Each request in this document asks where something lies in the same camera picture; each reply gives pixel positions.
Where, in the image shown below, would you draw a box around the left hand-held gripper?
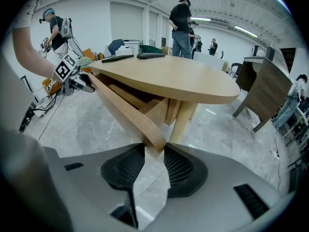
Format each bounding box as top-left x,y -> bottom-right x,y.
47,54 -> 96,97

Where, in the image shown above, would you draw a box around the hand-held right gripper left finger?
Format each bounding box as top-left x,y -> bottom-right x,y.
43,143 -> 146,232

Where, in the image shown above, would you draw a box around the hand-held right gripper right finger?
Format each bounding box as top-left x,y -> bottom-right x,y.
144,143 -> 292,232

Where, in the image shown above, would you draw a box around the person's left forearm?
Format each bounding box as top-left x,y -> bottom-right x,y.
12,26 -> 56,80

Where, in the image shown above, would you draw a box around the wooden coffee table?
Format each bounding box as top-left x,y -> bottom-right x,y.
88,54 -> 241,145

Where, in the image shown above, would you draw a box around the pale green cloth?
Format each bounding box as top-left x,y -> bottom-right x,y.
76,57 -> 93,69

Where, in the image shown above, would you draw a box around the orange chair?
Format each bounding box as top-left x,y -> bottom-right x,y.
81,48 -> 98,63
42,78 -> 64,99

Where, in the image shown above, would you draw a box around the flat black remote control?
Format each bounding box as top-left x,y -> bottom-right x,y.
101,54 -> 134,64

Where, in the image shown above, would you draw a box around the dark blue chair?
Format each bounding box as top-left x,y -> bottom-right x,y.
107,39 -> 126,56

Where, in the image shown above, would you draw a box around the white plastic container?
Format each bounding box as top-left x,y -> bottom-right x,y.
115,45 -> 132,57

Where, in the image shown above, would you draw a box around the black oblong case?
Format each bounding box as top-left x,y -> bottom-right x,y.
136,52 -> 167,60

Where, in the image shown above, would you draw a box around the dark green container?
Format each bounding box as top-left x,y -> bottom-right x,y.
139,44 -> 163,56

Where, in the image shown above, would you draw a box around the dark wooden desk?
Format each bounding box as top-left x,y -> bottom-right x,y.
232,56 -> 294,133

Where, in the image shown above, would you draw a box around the black chair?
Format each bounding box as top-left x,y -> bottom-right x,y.
229,62 -> 243,79

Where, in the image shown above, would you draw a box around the white low cabinet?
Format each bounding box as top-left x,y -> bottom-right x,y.
193,51 -> 225,72

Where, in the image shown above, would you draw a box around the black floor cable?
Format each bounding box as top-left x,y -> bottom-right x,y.
30,90 -> 65,141

